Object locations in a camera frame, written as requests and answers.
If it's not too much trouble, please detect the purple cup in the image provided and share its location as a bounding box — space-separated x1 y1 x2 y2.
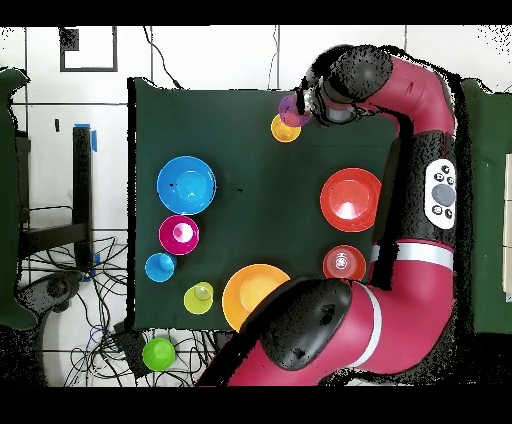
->
277 93 313 129

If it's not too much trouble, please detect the large shallow orange bowl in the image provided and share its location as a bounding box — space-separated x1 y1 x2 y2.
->
319 167 383 234

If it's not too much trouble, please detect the dark green table cloth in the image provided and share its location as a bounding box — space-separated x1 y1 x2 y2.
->
126 76 401 333

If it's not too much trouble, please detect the large blue bowl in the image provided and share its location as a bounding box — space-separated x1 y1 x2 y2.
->
156 155 218 216

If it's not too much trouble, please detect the small orange bowl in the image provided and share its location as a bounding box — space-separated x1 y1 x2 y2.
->
322 244 368 282

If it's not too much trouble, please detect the pink bowl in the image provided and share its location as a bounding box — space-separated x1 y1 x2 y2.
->
158 214 200 256

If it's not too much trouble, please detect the large yellow bowl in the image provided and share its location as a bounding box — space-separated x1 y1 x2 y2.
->
221 263 292 333

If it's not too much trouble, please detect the blue tape strip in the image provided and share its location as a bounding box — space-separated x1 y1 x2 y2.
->
74 122 98 154

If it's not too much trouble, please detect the neighbouring green table cloth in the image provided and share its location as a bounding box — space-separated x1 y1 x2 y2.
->
0 67 39 331
461 77 512 336

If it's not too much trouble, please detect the blue cup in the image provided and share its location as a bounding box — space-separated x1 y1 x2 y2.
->
144 252 178 284

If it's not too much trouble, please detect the translucent yellow cup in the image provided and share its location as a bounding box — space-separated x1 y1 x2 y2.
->
182 281 215 316

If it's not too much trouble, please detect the black square floor marker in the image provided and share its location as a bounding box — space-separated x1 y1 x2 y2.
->
59 26 119 73

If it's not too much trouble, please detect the green cup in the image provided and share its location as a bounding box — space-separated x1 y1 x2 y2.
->
142 337 177 373

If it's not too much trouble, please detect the black stand base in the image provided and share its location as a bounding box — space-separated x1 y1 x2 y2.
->
17 270 85 317

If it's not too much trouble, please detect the thin black floor cable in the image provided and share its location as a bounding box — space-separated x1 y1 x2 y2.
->
142 26 181 90

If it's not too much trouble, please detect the black table frame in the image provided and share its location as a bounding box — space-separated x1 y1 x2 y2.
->
15 125 95 273

